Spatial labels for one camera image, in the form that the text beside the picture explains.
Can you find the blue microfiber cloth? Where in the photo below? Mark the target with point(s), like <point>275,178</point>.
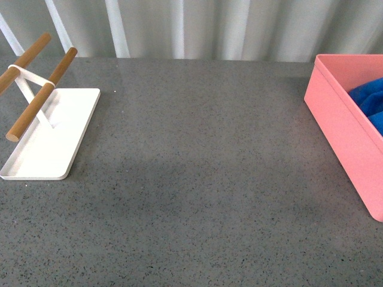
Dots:
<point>368,97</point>

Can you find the white towel rack with wooden bars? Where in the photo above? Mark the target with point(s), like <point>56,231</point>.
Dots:
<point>50,130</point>

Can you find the pink plastic box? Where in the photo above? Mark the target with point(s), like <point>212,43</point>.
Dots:
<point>354,139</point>

